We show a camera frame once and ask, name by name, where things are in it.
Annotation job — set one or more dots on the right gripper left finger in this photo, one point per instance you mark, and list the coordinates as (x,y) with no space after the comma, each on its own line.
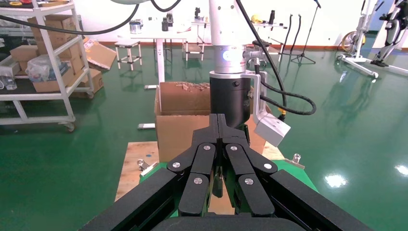
(191,194)

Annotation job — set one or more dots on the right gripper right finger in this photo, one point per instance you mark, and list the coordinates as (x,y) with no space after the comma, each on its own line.
(255,194)

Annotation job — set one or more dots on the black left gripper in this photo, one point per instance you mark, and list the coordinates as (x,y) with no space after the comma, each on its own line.
(229,95)

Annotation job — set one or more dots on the large open cardboard carton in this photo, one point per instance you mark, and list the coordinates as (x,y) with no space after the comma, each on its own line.
(178,134)

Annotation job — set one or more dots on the flattened printed cardboard box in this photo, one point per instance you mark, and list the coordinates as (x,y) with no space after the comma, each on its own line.
(100,55)

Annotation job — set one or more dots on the brown cardboard box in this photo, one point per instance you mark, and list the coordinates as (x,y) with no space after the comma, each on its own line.
(54,84)
(60,25)
(24,52)
(94,81)

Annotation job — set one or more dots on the green table cloth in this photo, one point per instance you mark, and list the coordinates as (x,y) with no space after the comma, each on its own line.
(299,175)

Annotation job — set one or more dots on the silver cloth clip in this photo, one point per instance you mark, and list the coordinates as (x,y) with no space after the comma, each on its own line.
(296,157)
(143,165)

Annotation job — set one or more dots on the white tube table wooden top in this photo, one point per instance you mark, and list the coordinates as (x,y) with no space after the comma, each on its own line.
(192,47)

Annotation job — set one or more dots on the white desk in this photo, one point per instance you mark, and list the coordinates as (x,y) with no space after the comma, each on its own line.
(159,63)

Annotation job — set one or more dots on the yellow helmet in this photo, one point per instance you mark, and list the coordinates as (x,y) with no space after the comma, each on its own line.
(256,18)

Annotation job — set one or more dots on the black tripod stand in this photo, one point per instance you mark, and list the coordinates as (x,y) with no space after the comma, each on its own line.
(302,57)

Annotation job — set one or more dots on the black curved pole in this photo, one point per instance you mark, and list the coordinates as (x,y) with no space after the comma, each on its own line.
(287,32)
(296,32)

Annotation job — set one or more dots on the small white tube stool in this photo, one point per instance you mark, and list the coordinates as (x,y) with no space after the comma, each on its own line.
(127,43)

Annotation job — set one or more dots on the silver jar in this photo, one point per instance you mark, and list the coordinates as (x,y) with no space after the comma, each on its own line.
(135,27)

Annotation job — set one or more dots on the white hoist stand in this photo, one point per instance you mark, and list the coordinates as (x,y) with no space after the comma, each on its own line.
(357,60)

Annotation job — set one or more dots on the white shelf rack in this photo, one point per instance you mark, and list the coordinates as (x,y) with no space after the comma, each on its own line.
(32,120)

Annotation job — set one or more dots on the black white humanoid robot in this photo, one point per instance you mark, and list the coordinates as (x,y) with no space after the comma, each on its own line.
(393,28)

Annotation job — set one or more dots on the clear plastic bag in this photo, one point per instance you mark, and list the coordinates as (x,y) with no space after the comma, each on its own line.
(44,68)

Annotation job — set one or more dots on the clear plastic container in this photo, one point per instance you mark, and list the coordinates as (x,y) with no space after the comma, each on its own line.
(8,81)

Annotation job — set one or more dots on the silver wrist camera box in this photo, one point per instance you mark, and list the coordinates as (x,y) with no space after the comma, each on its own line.
(271,129)

